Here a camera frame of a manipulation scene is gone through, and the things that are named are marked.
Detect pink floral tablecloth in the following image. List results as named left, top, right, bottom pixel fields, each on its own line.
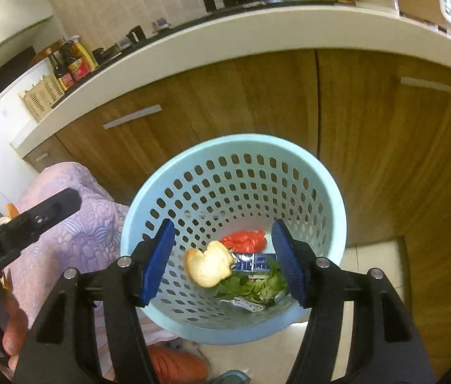
left=0, top=160, right=179, bottom=381

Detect dark sauce bottle red label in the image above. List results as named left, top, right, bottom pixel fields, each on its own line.
left=60, top=41, right=91, bottom=82

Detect white kitchen countertop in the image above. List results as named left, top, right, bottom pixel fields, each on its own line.
left=11, top=5, right=451, bottom=157

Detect wooden cabinet door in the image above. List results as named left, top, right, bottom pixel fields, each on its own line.
left=317, top=50, right=451, bottom=374
left=56, top=50, right=318, bottom=204

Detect person's left hand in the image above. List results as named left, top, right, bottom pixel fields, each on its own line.
left=0, top=283, right=28, bottom=380

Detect wooden cabinet door left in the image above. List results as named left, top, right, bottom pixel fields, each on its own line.
left=56, top=50, right=318, bottom=204

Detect silver right cabinet handle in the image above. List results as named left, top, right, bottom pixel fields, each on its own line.
left=399, top=76, right=451, bottom=94

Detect blue white wrapper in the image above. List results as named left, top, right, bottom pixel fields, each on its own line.
left=233, top=253, right=277, bottom=274

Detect green leafy vegetable scraps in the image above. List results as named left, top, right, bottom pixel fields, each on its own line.
left=215, top=257, right=288, bottom=307

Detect pomelo peel in basket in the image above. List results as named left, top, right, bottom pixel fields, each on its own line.
left=186, top=240, right=234, bottom=289

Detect silver cabinet handle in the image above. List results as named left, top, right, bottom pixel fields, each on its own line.
left=103, top=104, right=162, bottom=129
left=399, top=76, right=451, bottom=94

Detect beige woven basket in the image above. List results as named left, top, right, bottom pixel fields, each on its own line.
left=20, top=74, right=64, bottom=122

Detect wooden cabinet door right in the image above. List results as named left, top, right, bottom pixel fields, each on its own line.
left=317, top=50, right=451, bottom=374

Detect light blue perforated trash basket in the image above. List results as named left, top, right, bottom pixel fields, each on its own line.
left=121, top=134, right=347, bottom=345

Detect black gas stove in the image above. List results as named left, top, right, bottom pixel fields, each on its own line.
left=54, top=0, right=354, bottom=95

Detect red plastic bag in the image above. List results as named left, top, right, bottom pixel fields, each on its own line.
left=220, top=231, right=266, bottom=254

